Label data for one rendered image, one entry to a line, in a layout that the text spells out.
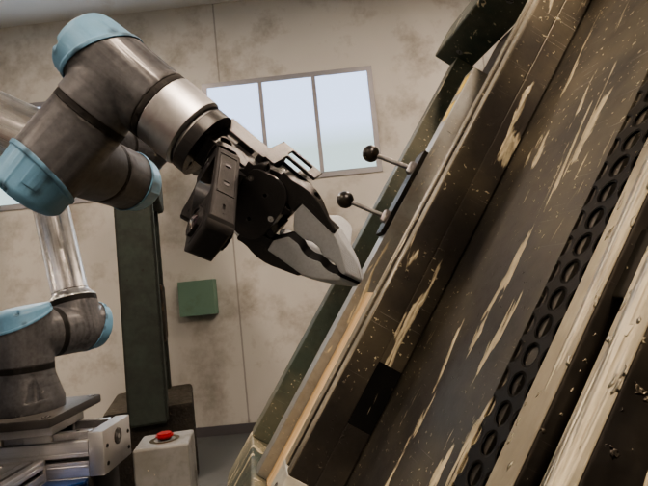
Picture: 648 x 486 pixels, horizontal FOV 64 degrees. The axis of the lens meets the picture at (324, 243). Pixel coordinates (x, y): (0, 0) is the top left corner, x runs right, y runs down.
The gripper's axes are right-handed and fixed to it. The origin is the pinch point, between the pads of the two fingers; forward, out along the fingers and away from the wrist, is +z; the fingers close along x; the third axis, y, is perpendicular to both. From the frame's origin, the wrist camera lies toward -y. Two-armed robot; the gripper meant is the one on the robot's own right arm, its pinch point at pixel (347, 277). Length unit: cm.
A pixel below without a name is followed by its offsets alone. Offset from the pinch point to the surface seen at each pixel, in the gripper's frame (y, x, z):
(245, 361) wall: 296, 303, 5
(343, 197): 60, 20, -8
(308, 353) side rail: 57, 56, 10
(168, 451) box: 30, 80, -1
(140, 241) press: 225, 213, -103
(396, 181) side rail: 85, 18, 0
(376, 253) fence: 52, 22, 5
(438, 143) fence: 68, 0, 1
